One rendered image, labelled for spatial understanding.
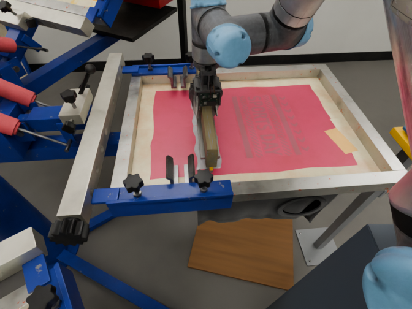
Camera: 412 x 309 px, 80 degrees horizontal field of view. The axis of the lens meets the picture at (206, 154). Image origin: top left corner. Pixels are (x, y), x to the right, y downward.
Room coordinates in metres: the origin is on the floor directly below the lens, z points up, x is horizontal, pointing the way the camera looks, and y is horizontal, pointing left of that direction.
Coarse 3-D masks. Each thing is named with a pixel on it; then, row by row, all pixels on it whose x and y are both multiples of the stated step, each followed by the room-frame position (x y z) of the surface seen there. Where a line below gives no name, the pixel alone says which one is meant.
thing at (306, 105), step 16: (160, 96) 0.76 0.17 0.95; (176, 96) 0.76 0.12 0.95; (224, 96) 0.76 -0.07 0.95; (288, 96) 0.77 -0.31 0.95; (304, 96) 0.77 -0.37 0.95; (160, 112) 0.67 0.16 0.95; (176, 112) 0.67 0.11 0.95; (192, 112) 0.67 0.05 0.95; (224, 112) 0.67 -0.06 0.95; (304, 112) 0.68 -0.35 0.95; (320, 112) 0.68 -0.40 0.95
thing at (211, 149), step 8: (200, 112) 0.60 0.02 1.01; (208, 112) 0.55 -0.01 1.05; (208, 120) 0.52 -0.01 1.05; (208, 128) 0.49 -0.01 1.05; (208, 136) 0.46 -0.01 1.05; (208, 144) 0.43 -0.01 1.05; (216, 144) 0.43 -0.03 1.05; (208, 152) 0.41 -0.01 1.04; (216, 152) 0.41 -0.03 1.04; (208, 160) 0.41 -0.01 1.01; (216, 160) 0.41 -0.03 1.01
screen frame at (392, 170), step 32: (320, 64) 0.94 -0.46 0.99; (128, 96) 0.71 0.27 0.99; (128, 128) 0.55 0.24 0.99; (352, 128) 0.60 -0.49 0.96; (128, 160) 0.42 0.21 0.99; (384, 160) 0.44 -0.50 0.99; (256, 192) 0.33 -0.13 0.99; (288, 192) 0.33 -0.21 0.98; (320, 192) 0.34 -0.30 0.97; (352, 192) 0.35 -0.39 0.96
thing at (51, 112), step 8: (32, 112) 0.55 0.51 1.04; (40, 112) 0.55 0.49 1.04; (48, 112) 0.55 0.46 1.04; (56, 112) 0.56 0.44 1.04; (88, 112) 0.56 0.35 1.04; (32, 120) 0.52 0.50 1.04; (40, 120) 0.52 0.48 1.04; (48, 120) 0.53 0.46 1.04; (56, 120) 0.53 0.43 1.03; (32, 128) 0.52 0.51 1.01; (40, 128) 0.52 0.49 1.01; (48, 128) 0.52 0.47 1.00; (56, 128) 0.53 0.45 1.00; (80, 128) 0.53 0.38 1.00
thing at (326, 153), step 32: (160, 128) 0.59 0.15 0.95; (192, 128) 0.59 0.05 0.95; (224, 128) 0.59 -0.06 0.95; (320, 128) 0.60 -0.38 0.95; (160, 160) 0.45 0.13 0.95; (224, 160) 0.46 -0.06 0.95; (256, 160) 0.46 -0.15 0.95; (288, 160) 0.46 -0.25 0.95; (320, 160) 0.46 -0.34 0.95; (352, 160) 0.46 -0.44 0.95
